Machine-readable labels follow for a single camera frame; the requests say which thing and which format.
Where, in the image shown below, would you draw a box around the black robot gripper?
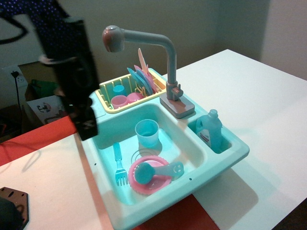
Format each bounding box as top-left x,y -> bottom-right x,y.
39,54 -> 99,140

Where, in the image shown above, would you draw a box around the grey toy faucet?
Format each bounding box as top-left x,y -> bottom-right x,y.
102,25 -> 195,118

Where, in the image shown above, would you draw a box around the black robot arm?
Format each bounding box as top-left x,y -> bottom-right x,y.
0,0 -> 99,140

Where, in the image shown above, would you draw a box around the cardboard box with bags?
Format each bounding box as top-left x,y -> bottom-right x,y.
19,62 -> 67,127

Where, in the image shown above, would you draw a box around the yellow dish rack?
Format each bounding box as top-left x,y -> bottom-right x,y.
95,68 -> 166,114

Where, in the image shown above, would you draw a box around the small blue cup in rack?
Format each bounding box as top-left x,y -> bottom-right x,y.
113,85 -> 127,96

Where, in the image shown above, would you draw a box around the pink cup in rack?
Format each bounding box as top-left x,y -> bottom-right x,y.
111,95 -> 128,109

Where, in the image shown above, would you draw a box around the pink bowl in rack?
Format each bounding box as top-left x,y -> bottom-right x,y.
127,92 -> 144,104

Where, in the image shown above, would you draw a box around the blue plate in rack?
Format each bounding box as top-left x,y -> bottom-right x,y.
127,68 -> 153,96

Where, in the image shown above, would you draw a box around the pink knife in rack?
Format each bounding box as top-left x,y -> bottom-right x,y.
138,48 -> 148,73

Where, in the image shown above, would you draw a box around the pink plate in rack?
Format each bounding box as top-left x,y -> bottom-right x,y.
134,65 -> 158,93

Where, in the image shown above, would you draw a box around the large blue cup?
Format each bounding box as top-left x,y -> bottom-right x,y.
135,119 -> 159,148

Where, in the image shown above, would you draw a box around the red mat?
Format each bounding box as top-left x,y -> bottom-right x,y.
0,116 -> 77,166

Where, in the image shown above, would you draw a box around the blue toy fork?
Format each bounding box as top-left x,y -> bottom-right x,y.
113,142 -> 129,186

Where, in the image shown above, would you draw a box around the turquoise toy sink unit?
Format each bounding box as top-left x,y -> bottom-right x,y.
82,93 -> 249,230

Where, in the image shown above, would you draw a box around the blue toy spoon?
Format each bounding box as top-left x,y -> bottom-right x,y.
134,161 -> 184,184

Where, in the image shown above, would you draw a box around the pink toy plate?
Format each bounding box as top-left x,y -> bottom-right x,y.
128,155 -> 171,195

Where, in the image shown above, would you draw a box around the blue dish soap bottle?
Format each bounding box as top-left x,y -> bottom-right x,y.
196,109 -> 223,152

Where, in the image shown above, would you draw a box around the black power cable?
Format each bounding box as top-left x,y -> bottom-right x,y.
11,71 -> 24,135

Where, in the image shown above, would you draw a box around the white wall outlet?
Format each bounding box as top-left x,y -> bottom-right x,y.
2,64 -> 28,88

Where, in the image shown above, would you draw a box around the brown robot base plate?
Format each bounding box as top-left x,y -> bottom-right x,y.
0,187 -> 29,230

